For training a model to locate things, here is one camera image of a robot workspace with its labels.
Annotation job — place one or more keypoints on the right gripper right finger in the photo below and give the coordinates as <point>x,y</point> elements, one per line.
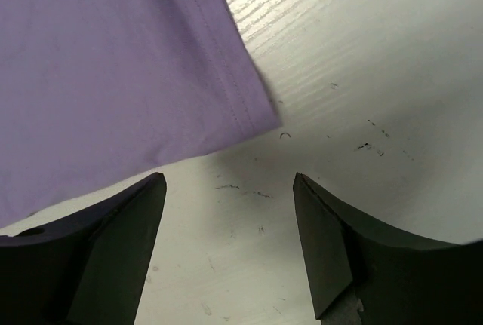
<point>362,270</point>

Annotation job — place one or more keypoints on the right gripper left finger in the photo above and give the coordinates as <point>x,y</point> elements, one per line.
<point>89,267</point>

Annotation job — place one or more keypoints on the purple t shirt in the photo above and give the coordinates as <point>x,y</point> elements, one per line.
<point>96,91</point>

